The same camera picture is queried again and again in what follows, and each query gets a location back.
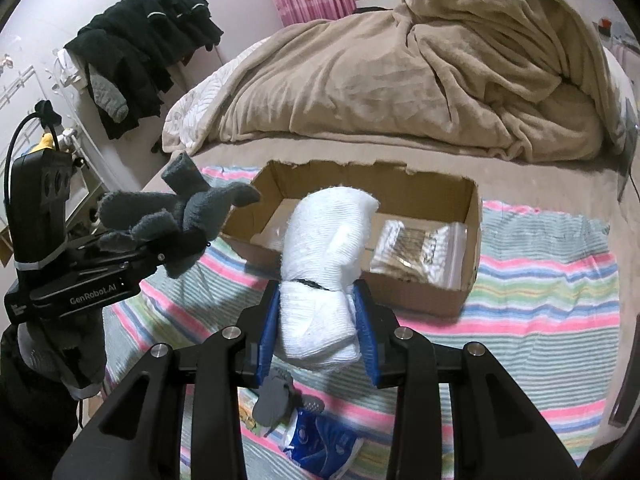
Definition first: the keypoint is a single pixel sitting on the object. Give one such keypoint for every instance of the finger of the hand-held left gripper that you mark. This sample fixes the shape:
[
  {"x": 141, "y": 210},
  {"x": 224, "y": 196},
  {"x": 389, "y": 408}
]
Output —
[{"x": 201, "y": 239}]

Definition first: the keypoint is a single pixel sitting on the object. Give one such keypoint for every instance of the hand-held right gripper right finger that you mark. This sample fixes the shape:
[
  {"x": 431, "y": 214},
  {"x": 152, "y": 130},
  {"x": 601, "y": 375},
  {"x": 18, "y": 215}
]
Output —
[{"x": 368, "y": 342}]

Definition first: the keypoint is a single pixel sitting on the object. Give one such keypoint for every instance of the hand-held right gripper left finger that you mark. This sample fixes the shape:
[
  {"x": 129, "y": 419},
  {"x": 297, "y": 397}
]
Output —
[{"x": 266, "y": 332}]

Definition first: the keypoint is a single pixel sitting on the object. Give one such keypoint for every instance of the grey knit glove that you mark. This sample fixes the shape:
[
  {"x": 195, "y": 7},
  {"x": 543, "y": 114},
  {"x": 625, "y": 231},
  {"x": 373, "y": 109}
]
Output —
[{"x": 200, "y": 200}]

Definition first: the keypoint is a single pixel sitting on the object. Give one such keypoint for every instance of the cardboard box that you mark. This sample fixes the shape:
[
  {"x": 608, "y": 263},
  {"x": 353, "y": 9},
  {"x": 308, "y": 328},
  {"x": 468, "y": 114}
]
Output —
[{"x": 415, "y": 295}]

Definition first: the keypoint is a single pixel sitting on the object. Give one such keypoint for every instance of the white cloth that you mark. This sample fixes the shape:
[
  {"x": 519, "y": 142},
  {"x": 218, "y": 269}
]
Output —
[{"x": 320, "y": 240}]

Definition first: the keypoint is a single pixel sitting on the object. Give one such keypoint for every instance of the person's left forearm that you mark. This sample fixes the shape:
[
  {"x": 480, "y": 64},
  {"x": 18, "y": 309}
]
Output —
[{"x": 45, "y": 355}]

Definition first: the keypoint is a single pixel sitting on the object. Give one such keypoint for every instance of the black elastic band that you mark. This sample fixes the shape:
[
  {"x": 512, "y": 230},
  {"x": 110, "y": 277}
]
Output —
[{"x": 312, "y": 283}]

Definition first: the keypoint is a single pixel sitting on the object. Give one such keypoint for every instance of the small grey cloth item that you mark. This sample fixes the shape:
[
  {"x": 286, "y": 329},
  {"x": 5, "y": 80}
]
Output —
[{"x": 275, "y": 400}]

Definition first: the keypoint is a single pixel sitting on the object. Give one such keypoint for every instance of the yellow printed packet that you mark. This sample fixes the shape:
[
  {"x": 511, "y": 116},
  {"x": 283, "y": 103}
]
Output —
[{"x": 249, "y": 407}]

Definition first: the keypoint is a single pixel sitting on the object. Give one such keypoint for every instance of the clear bag of cotton swabs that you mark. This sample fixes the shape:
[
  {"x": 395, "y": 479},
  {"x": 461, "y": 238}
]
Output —
[{"x": 415, "y": 250}]

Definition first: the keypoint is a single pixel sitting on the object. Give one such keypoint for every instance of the blue and white packet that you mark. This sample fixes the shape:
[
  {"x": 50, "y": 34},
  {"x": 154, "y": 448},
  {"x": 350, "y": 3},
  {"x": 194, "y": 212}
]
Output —
[{"x": 325, "y": 442}]

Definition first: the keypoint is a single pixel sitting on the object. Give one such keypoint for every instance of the white patterned bed sheet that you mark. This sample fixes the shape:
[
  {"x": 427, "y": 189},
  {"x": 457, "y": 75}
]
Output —
[{"x": 200, "y": 105}]

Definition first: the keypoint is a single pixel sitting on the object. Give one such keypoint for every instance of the yellow toy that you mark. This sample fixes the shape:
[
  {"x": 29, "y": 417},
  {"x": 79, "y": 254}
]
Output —
[{"x": 42, "y": 142}]

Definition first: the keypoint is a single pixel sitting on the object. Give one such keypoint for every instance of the striped pastel blanket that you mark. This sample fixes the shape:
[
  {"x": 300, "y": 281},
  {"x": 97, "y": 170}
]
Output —
[{"x": 525, "y": 310}]

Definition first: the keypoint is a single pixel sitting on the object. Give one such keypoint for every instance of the grey knit sock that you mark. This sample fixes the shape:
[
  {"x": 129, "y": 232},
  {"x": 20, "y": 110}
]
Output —
[{"x": 111, "y": 95}]

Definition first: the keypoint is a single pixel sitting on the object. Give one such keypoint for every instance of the pile of black clothes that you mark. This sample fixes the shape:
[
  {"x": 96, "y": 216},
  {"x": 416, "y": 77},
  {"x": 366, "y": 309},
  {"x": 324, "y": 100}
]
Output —
[{"x": 140, "y": 35}]

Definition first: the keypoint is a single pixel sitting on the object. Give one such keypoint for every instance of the beige fleece blanket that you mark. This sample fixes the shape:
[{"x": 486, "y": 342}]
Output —
[{"x": 375, "y": 75}]

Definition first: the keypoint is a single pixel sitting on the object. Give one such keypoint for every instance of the bed with tan sheet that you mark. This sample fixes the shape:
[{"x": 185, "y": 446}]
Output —
[{"x": 550, "y": 180}]

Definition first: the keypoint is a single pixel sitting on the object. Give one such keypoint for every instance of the red small object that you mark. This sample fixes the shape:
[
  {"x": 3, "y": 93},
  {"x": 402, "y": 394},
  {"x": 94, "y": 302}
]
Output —
[{"x": 605, "y": 25}]

